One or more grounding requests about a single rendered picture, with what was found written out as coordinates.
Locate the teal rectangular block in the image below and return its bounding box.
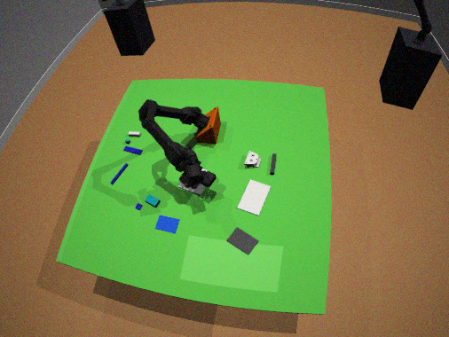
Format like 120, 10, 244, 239
146, 194, 161, 208

